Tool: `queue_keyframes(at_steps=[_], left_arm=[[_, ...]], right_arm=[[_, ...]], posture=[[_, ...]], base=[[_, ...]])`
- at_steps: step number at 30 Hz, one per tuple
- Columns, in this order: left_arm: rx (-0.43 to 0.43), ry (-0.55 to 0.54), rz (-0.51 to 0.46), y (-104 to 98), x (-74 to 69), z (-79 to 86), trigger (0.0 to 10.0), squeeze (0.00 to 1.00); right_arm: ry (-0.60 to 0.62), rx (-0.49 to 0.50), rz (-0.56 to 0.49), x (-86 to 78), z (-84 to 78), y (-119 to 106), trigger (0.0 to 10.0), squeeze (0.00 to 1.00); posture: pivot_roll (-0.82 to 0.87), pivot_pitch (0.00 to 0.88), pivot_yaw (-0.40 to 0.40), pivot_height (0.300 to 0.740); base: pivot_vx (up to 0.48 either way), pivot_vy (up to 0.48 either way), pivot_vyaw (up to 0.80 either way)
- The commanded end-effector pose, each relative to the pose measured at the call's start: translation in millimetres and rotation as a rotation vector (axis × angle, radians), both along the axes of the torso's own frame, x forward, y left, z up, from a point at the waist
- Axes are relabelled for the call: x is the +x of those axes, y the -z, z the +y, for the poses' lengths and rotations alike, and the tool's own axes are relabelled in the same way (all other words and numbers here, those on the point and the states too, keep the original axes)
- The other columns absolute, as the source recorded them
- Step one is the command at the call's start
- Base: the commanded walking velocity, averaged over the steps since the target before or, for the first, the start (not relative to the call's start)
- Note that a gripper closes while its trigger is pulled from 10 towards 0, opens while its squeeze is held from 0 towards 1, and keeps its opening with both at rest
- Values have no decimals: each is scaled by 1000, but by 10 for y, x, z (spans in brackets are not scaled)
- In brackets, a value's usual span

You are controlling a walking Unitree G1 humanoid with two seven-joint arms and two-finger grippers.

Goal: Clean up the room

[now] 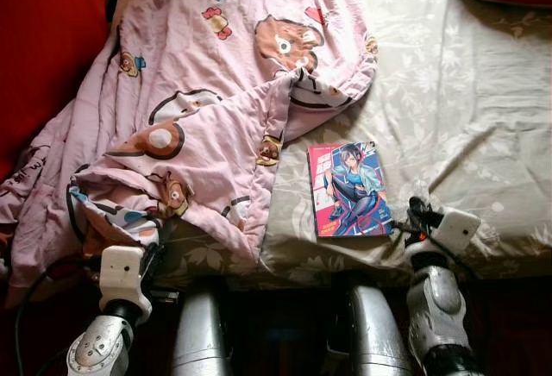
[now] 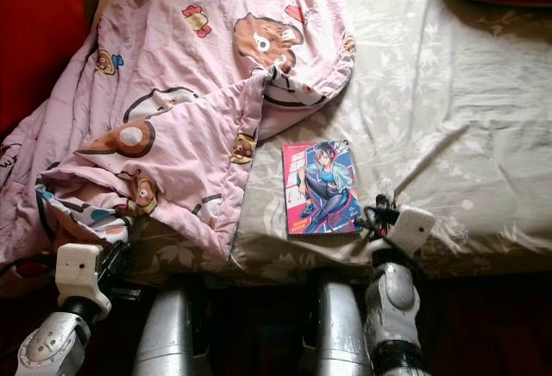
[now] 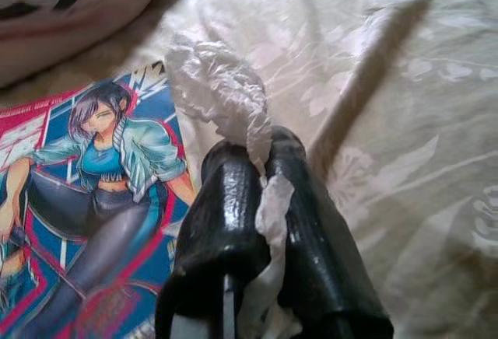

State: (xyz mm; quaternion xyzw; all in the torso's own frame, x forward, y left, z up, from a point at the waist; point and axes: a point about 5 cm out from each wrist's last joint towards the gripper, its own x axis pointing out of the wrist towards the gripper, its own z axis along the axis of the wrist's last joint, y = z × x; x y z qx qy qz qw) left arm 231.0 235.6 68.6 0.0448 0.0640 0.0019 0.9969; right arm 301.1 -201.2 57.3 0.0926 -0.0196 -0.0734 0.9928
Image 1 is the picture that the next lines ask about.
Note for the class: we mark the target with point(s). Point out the large red pillow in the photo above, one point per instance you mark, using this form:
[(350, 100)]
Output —
[(43, 48)]

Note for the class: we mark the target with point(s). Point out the silver right robot leg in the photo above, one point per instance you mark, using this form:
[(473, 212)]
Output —
[(375, 333)]

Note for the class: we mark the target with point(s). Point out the beige floral bed sheet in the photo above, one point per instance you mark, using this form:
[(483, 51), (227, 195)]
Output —
[(466, 117)]

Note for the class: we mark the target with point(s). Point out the anime cover comic book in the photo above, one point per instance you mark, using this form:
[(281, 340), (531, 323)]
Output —
[(349, 191)]

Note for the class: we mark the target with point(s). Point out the pink cartoon print blanket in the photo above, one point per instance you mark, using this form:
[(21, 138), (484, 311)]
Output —
[(216, 109)]

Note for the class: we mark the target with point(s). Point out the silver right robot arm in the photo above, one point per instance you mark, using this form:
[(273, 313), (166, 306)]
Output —
[(435, 303)]

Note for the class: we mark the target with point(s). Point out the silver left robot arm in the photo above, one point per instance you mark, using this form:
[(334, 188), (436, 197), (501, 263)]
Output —
[(99, 346)]

